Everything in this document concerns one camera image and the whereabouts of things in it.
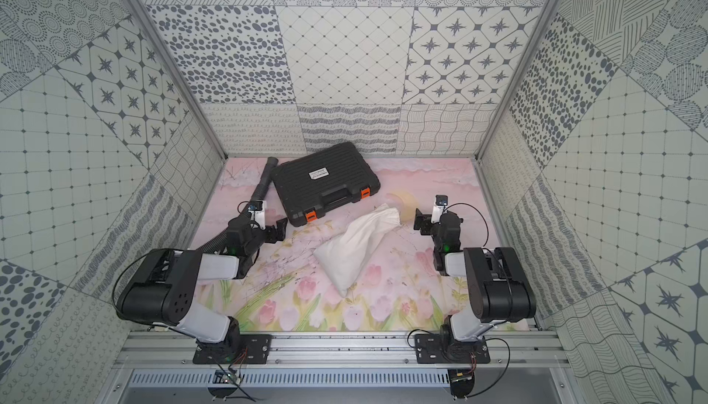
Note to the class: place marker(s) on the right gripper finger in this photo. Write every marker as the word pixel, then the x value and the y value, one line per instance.
pixel 420 220
pixel 426 228

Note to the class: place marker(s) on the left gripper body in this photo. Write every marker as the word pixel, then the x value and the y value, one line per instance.
pixel 271 231

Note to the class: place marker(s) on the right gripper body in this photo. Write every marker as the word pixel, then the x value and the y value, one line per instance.
pixel 436 240

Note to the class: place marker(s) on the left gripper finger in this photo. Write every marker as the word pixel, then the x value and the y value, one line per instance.
pixel 281 228
pixel 270 234

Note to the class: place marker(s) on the white cloth soil bag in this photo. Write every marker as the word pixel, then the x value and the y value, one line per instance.
pixel 354 243

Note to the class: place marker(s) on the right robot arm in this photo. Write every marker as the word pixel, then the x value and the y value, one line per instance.
pixel 498 290

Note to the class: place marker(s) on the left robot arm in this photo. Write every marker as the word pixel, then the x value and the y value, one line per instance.
pixel 161 292

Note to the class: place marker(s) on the pink floral table mat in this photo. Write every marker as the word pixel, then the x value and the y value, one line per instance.
pixel 395 287

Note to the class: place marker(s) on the black plastic tool case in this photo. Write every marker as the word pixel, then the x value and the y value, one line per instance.
pixel 312 186

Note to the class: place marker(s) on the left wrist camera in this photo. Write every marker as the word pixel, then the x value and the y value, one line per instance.
pixel 257 211

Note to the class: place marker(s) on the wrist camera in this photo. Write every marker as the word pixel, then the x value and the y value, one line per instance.
pixel 439 207
pixel 257 211

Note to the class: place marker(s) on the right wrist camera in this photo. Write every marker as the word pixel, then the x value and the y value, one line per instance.
pixel 439 207

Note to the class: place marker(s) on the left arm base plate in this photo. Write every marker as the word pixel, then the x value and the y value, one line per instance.
pixel 250 349

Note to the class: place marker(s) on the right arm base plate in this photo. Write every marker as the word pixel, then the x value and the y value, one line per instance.
pixel 433 349

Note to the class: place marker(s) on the aluminium mounting rail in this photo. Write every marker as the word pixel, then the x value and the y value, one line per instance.
pixel 398 349

